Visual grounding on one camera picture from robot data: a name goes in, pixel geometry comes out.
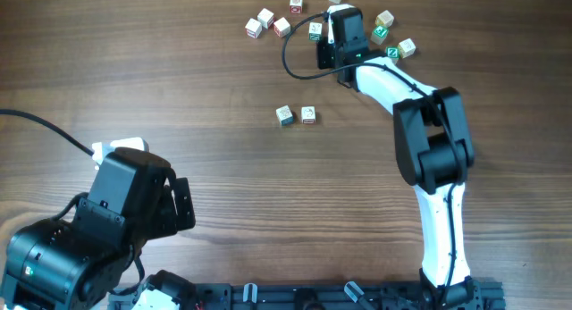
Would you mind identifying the red number six block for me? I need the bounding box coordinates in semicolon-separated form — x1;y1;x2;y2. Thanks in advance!
300;106;316;124

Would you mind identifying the blue number wooden block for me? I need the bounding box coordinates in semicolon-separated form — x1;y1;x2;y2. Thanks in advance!
275;105;294;126

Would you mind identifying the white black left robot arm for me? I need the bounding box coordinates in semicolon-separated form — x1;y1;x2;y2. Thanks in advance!
1;147;196;309

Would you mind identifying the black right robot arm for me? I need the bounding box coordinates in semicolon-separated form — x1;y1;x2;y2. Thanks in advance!
317;4;475;309

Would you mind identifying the green letter wooden block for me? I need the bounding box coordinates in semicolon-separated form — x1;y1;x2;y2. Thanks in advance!
308;22;323;42

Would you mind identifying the green letter Z block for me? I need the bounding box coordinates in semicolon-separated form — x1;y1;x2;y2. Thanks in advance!
385;46;400;63

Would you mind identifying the yellow edged wooden block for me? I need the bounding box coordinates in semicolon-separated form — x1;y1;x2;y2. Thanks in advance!
375;10;394;28

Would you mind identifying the yellow turtle wooden block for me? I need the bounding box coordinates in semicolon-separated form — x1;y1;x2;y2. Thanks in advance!
398;38;416;58

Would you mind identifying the red letter Q block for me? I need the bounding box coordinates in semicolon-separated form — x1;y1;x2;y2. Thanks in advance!
290;0;303;13

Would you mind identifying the wooden block animal drawing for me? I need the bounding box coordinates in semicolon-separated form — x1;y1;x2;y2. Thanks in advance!
273;17;291;38

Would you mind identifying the red edged wooden block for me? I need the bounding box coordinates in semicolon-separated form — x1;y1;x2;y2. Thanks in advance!
257;8;275;29

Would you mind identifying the wooden block letter Z side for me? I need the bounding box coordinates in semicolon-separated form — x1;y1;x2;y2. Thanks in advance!
245;18;263;38

